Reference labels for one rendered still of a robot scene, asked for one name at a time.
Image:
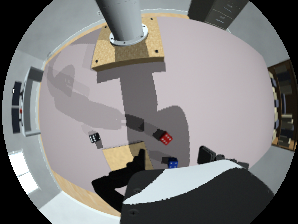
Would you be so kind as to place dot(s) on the blue die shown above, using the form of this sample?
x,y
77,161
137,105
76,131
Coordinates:
x,y
172,162

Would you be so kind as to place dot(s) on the red die with white pips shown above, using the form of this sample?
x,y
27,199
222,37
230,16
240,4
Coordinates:
x,y
165,138

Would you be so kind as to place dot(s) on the tan square mat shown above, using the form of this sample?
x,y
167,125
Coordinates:
x,y
118,157

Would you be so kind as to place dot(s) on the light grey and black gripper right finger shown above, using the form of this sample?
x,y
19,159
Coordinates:
x,y
206,155

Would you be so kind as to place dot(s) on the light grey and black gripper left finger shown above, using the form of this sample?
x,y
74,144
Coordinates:
x,y
105,186

